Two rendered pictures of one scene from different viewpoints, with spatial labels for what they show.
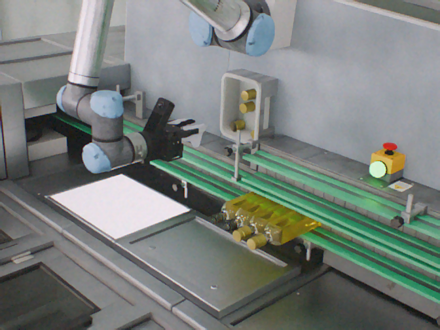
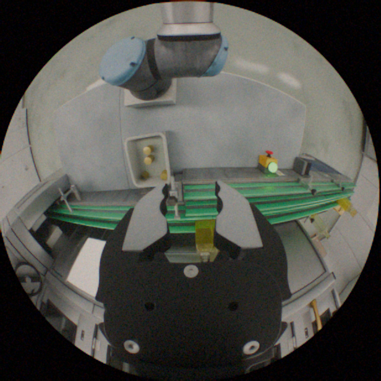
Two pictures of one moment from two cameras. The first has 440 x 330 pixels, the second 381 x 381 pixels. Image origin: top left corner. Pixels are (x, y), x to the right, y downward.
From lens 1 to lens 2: 1.66 m
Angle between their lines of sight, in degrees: 39
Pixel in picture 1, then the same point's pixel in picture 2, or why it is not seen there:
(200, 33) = (123, 59)
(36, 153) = (51, 242)
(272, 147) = (195, 179)
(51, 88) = (33, 209)
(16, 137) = (35, 247)
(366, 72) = (244, 111)
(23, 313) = not seen: outside the picture
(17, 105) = (24, 230)
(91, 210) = (91, 284)
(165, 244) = not seen: hidden behind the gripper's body
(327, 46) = (210, 98)
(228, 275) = not seen: hidden behind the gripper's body
